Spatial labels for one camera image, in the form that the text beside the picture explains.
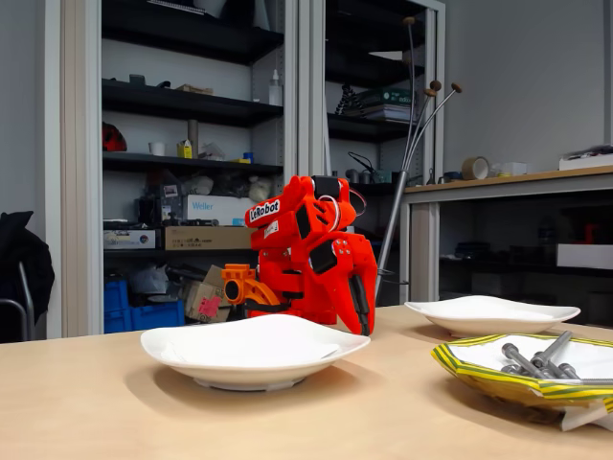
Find orange printed clamp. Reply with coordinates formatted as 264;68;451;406
219;263;283;315

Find stack of white papers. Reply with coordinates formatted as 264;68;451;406
358;103;414;122

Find grey metal shelf cabinet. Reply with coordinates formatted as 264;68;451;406
296;0;446;308
45;0;301;339

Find green book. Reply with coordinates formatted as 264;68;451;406
380;87;414;106

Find grey coat stand wooden knobs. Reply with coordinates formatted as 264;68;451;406
368;16;465;308

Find cardboard box pink sticker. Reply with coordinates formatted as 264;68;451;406
183;265;236;323

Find white storage box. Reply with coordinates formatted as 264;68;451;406
556;242;613;270

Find low blue plastic crate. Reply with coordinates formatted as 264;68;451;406
128;299;186;333

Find long white flat box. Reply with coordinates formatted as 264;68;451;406
558;152;613;172

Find black flexible tripod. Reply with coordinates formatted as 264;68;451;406
334;83;364;116

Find grey workbench wooden top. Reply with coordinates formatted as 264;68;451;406
399;165;613;327

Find white plastic bottle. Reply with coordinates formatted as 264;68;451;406
268;69;284;106

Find black jacket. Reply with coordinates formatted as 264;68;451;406
0;210;57;344

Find grey metal chair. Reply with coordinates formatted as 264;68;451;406
0;261;37;344

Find white red servo cable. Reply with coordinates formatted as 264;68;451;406
317;194;343;234

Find white printed flat box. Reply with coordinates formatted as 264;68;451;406
102;229;157;250

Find white Weller box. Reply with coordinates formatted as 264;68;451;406
185;194;275;227

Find tall blue plastic crate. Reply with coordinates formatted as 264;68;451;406
103;280;130;335

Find black red servo cable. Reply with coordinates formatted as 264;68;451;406
348;188;369;217

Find long brown cardboard box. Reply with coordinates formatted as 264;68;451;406
164;225;284;251

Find yellow black striped paper tray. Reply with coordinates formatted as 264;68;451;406
429;333;613;432

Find red black helmet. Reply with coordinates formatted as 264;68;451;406
102;121;128;153

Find white square ceramic plate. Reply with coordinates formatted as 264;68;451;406
140;313;372;392
404;294;581;339

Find brown packing tape roll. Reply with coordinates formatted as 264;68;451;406
461;155;491;182

